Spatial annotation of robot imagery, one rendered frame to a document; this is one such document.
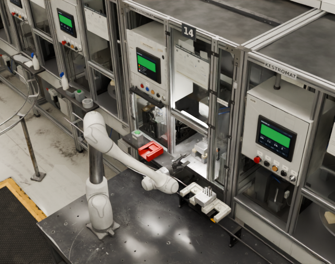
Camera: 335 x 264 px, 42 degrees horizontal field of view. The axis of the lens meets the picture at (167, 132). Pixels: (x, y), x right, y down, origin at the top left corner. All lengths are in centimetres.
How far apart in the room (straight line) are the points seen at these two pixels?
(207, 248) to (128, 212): 66
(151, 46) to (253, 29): 71
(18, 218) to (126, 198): 136
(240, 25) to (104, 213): 153
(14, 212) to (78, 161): 89
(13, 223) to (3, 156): 107
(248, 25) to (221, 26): 17
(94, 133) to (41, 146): 254
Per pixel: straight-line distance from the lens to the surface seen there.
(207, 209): 305
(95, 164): 303
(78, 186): 458
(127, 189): 349
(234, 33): 269
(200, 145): 332
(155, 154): 338
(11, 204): 459
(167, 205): 335
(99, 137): 270
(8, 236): 431
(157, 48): 299
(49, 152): 507
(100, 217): 308
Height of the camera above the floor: 314
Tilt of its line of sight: 38 degrees down
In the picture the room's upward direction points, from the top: 2 degrees counter-clockwise
